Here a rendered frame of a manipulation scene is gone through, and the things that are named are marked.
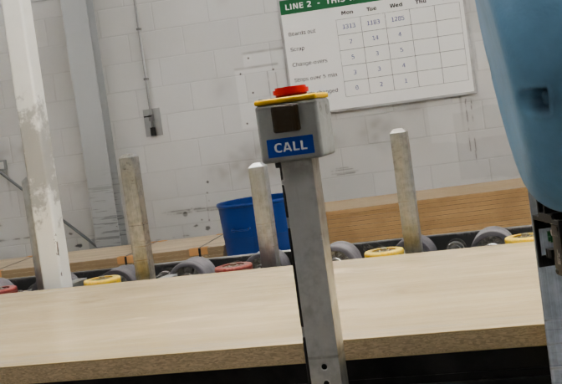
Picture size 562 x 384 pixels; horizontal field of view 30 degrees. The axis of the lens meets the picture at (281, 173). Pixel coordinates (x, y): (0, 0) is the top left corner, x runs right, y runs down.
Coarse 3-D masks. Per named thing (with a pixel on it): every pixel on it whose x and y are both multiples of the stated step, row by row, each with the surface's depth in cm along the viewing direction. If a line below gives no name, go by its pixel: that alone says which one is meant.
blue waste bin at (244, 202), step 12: (228, 204) 697; (240, 204) 655; (252, 204) 653; (276, 204) 657; (228, 216) 663; (240, 216) 657; (252, 216) 655; (276, 216) 657; (228, 228) 666; (240, 228) 659; (252, 228) 656; (276, 228) 658; (288, 228) 662; (228, 240) 669; (240, 240) 661; (252, 240) 658; (288, 240) 662; (228, 252) 673; (240, 252) 663; (252, 252) 659
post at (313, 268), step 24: (288, 168) 116; (312, 168) 115; (288, 192) 116; (312, 192) 115; (288, 216) 118; (312, 216) 116; (312, 240) 116; (312, 264) 116; (312, 288) 116; (312, 312) 117; (336, 312) 118; (312, 336) 117; (336, 336) 117; (312, 360) 117; (336, 360) 116
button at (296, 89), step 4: (300, 84) 115; (304, 84) 116; (280, 88) 115; (284, 88) 115; (288, 88) 115; (292, 88) 115; (296, 88) 115; (300, 88) 115; (304, 88) 116; (308, 88) 116; (276, 92) 116; (280, 92) 115; (284, 92) 115; (288, 92) 115; (292, 92) 115; (296, 92) 115; (300, 92) 115; (304, 92) 116; (276, 96) 116; (280, 96) 116
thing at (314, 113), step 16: (288, 96) 113; (304, 96) 113; (320, 96) 115; (256, 112) 114; (304, 112) 113; (320, 112) 114; (272, 128) 114; (304, 128) 113; (320, 128) 113; (320, 144) 113; (272, 160) 114; (288, 160) 114
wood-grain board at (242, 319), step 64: (384, 256) 207; (448, 256) 196; (512, 256) 186; (0, 320) 192; (64, 320) 182; (128, 320) 173; (192, 320) 165; (256, 320) 158; (384, 320) 146; (448, 320) 140; (512, 320) 135
